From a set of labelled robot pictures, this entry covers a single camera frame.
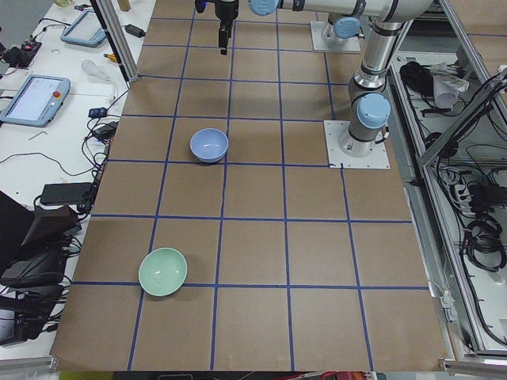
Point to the black small power adapter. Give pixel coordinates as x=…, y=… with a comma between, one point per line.
x=134, y=31

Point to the white rear mounting plate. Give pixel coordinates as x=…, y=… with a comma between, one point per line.
x=352, y=46

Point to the crumpled white cloth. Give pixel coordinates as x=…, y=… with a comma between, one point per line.
x=446, y=86

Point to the near teach pendant tablet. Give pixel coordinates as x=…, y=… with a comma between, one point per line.
x=37, y=101

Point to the green bowl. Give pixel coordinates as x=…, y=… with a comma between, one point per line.
x=162, y=272

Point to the far teach pendant tablet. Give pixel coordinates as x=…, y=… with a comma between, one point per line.
x=85, y=31

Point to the small blue usb hub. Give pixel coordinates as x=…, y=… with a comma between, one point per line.
x=97, y=113

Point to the clear light bulb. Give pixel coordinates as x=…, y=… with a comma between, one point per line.
x=91, y=69

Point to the black bag on shelf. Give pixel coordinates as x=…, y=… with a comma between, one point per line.
x=417, y=78

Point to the aluminium frame post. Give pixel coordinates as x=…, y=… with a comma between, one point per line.
x=110, y=24

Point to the aluminium right frame rail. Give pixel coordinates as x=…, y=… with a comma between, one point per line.
x=473, y=131

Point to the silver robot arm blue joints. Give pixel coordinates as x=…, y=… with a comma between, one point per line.
x=366, y=75

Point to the blue bowl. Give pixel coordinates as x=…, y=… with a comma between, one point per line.
x=209, y=145

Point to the teach pendant tablet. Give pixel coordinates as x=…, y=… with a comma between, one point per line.
x=37, y=101
x=85, y=31

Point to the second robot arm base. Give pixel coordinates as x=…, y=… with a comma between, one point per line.
x=340, y=29

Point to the black power adapter brick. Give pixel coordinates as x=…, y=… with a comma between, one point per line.
x=65, y=193

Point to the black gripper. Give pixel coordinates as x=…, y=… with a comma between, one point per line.
x=226, y=10

